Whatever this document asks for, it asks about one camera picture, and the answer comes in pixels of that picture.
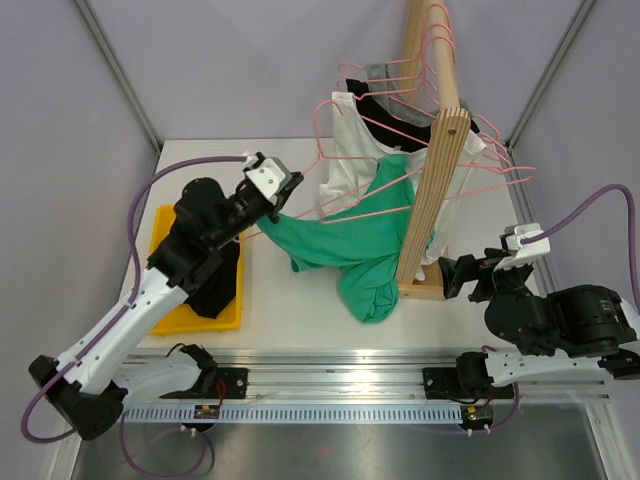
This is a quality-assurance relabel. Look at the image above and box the green tank top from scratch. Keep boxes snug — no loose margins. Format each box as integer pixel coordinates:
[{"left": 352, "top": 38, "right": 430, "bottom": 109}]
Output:
[{"left": 257, "top": 155, "right": 415, "bottom": 323}]

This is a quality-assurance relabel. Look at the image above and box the black tank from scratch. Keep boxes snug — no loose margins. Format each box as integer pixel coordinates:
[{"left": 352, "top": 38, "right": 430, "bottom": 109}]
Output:
[
  {"left": 346, "top": 77, "right": 484, "bottom": 151},
  {"left": 187, "top": 242, "right": 240, "bottom": 319}
]

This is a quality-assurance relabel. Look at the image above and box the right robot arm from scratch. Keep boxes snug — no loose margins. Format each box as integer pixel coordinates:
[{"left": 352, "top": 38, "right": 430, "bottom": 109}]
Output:
[{"left": 423, "top": 249, "right": 639, "bottom": 405}]

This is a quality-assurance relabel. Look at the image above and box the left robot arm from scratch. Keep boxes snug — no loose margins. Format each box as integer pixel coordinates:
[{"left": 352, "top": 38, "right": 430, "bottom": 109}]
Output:
[{"left": 29, "top": 167, "right": 304, "bottom": 441}]

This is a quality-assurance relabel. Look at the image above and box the white tank top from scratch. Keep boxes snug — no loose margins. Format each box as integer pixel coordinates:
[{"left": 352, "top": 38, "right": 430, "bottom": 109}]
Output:
[{"left": 319, "top": 92, "right": 487, "bottom": 265}]

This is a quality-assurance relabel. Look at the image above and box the grey tank top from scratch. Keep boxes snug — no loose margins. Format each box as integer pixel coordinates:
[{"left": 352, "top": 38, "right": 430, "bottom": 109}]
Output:
[{"left": 363, "top": 62, "right": 476, "bottom": 121}]

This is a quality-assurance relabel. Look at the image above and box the wooden hanger rack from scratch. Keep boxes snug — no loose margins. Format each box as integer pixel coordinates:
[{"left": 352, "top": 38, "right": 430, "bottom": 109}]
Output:
[{"left": 396, "top": 1, "right": 471, "bottom": 300}]

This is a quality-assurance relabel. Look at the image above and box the yellow plastic tray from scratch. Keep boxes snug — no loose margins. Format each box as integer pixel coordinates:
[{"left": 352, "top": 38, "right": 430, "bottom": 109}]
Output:
[{"left": 149, "top": 205, "right": 246, "bottom": 335}]

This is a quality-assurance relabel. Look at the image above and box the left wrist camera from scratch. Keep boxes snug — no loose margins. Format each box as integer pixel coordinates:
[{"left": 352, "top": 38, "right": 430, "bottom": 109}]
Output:
[{"left": 243, "top": 152, "right": 293, "bottom": 205}]

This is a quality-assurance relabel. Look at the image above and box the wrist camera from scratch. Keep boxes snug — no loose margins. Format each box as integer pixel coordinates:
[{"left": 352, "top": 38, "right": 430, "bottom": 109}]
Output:
[
  {"left": 496, "top": 223, "right": 551, "bottom": 270},
  {"left": 243, "top": 152, "right": 293, "bottom": 205}
]

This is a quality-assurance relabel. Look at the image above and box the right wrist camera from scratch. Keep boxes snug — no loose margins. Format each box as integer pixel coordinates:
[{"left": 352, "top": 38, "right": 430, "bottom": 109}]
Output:
[{"left": 496, "top": 223, "right": 551, "bottom": 270}]

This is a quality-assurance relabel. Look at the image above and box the aluminium mounting rail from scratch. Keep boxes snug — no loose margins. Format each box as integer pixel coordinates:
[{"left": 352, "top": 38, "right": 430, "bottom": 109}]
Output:
[{"left": 67, "top": 347, "right": 612, "bottom": 404}]

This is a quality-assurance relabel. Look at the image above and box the slotted cable duct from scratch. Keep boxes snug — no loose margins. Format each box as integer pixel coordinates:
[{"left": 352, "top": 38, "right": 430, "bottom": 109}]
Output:
[{"left": 124, "top": 403, "right": 462, "bottom": 425}]

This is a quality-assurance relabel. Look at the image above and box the left aluminium frame post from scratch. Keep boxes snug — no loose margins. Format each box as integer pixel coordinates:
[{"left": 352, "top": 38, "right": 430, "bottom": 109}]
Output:
[{"left": 70, "top": 0, "right": 163, "bottom": 157}]

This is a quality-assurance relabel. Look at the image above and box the aluminium frame post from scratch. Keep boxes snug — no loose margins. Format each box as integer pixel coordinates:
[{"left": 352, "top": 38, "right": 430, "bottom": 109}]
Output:
[
  {"left": 509, "top": 0, "right": 600, "bottom": 145},
  {"left": 70, "top": 0, "right": 163, "bottom": 157}
]

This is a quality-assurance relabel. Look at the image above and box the right aluminium frame post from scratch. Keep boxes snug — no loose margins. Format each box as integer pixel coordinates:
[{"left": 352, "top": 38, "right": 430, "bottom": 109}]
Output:
[{"left": 509, "top": 0, "right": 600, "bottom": 145}]

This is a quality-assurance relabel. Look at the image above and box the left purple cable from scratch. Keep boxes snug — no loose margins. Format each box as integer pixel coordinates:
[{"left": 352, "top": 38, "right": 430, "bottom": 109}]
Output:
[{"left": 19, "top": 155, "right": 249, "bottom": 474}]

